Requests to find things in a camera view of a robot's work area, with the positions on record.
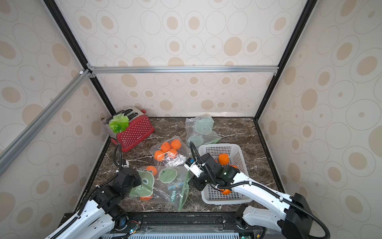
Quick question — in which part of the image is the blue-seal zip-top bag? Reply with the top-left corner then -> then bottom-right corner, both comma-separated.
149,136 -> 191,167

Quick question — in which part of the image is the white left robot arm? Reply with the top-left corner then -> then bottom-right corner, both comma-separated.
47,167 -> 142,239

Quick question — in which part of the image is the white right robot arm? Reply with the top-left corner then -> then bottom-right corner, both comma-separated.
184,153 -> 313,239

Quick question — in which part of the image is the white perforated plastic basket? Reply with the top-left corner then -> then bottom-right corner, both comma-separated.
198,143 -> 254,205

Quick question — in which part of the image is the red polka-dot toaster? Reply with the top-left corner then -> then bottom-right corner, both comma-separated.
101,107 -> 155,152

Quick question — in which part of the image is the green plastic lettuce leaf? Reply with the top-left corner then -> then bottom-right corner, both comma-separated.
109,113 -> 129,134

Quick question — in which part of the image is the aluminium rear cross bar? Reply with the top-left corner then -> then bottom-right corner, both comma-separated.
90,65 -> 279,74

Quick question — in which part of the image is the aluminium left side bar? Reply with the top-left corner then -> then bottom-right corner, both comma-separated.
1,69 -> 91,174

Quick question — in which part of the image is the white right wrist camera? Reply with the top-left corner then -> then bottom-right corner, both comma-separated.
184,158 -> 204,178

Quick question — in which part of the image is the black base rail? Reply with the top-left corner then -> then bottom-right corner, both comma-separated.
61,210 -> 311,239

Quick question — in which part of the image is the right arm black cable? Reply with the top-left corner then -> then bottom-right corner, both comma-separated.
189,141 -> 331,239

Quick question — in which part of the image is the black left corner post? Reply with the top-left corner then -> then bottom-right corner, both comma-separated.
43,0 -> 116,115

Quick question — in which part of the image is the black corner frame post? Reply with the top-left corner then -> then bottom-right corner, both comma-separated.
253,0 -> 318,123

